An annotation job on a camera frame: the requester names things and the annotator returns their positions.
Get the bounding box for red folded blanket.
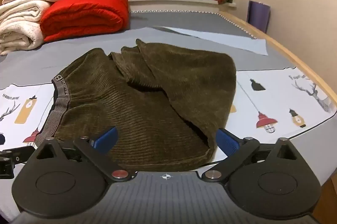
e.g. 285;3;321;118
39;0;129;43

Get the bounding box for cream fleece blanket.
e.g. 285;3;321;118
0;0;50;56

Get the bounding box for olive corduroy pants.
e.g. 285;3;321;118
34;39;237;172

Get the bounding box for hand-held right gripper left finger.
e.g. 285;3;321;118
33;126;138;184

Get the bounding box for purple rolled mat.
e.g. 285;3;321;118
247;0;271;33

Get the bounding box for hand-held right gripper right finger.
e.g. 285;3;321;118
201;128;300;184

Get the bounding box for grey bed sheet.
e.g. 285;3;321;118
0;11;297;90

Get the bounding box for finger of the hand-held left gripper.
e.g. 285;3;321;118
0;145;36;180

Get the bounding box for wooden bed frame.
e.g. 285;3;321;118
220;11;337;112

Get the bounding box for light blue cloth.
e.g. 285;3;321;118
151;26;269;56

